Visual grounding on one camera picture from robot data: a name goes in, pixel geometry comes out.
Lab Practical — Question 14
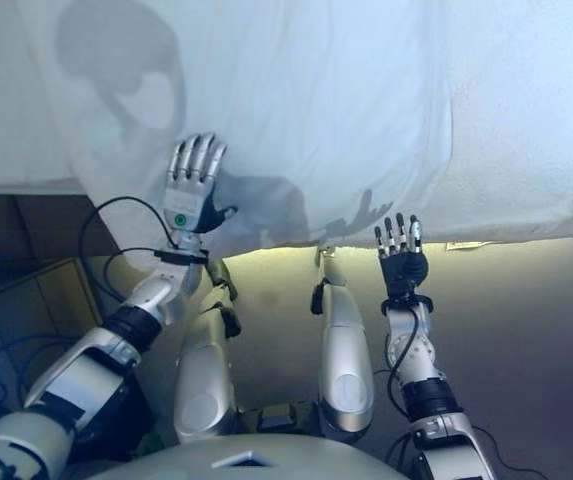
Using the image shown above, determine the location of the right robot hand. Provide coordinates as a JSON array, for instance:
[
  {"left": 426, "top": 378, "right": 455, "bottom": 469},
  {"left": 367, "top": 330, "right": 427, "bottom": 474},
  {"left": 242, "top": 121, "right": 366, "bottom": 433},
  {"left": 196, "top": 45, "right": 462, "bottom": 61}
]
[{"left": 373, "top": 212, "right": 430, "bottom": 296}]

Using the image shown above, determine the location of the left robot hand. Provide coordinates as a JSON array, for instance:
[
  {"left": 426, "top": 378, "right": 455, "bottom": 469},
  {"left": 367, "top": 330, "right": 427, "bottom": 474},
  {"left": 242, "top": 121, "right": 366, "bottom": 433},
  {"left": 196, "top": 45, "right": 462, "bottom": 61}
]
[{"left": 160, "top": 132, "right": 240, "bottom": 246}]

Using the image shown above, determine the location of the white duvet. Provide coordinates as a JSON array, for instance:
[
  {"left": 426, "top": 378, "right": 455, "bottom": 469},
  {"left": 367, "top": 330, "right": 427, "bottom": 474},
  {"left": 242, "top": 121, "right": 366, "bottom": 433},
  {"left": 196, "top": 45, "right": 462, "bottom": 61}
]
[{"left": 15, "top": 0, "right": 573, "bottom": 252}]

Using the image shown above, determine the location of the white paper sheet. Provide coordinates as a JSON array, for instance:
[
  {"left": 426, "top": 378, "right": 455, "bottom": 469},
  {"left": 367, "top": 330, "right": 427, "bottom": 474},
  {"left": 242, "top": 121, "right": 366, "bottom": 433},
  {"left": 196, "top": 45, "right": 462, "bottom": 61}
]
[{"left": 445, "top": 239, "right": 488, "bottom": 252}]

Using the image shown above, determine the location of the right silver robot leg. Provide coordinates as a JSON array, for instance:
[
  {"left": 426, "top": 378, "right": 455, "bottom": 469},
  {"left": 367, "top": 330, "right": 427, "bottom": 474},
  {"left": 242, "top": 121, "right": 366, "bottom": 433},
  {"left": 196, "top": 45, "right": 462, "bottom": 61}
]
[{"left": 310, "top": 244, "right": 376, "bottom": 444}]

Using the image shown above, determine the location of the silver robot leg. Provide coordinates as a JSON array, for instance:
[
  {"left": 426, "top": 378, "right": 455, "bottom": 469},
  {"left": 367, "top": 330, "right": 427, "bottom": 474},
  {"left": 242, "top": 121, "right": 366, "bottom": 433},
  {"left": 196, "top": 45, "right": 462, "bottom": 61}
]
[
  {"left": 310, "top": 244, "right": 376, "bottom": 444},
  {"left": 173, "top": 257, "right": 243, "bottom": 446}
]

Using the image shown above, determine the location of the wooden nightstand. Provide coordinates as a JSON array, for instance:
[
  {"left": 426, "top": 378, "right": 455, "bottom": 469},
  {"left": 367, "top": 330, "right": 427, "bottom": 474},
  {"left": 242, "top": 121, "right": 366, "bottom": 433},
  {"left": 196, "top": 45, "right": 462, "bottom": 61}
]
[{"left": 0, "top": 259, "right": 112, "bottom": 354}]

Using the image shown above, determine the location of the left silver robot leg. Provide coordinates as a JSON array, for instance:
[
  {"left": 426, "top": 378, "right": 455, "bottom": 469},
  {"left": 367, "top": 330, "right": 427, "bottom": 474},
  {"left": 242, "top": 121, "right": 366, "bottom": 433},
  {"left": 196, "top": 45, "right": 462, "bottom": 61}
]
[{"left": 173, "top": 257, "right": 243, "bottom": 446}]

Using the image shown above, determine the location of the grey robot torso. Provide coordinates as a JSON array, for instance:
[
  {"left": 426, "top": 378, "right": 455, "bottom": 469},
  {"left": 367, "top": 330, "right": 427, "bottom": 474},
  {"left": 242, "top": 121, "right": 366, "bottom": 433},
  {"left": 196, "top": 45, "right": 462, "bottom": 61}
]
[{"left": 60, "top": 432, "right": 417, "bottom": 480}]

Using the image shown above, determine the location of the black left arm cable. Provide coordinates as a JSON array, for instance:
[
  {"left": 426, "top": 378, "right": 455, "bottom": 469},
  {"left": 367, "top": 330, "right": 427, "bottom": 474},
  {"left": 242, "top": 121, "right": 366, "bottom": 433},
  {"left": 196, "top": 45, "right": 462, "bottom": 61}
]
[{"left": 78, "top": 196, "right": 177, "bottom": 306}]

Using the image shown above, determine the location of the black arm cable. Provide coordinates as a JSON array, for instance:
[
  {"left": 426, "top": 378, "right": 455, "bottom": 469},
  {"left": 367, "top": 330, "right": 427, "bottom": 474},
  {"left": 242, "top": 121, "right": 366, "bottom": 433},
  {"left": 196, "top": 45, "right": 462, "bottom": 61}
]
[
  {"left": 385, "top": 299, "right": 430, "bottom": 422},
  {"left": 78, "top": 196, "right": 177, "bottom": 306}
]

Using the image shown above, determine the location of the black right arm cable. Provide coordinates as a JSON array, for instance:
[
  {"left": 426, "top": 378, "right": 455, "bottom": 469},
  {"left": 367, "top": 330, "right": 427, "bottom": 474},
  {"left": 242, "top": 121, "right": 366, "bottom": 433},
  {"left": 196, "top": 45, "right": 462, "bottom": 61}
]
[{"left": 385, "top": 299, "right": 430, "bottom": 422}]

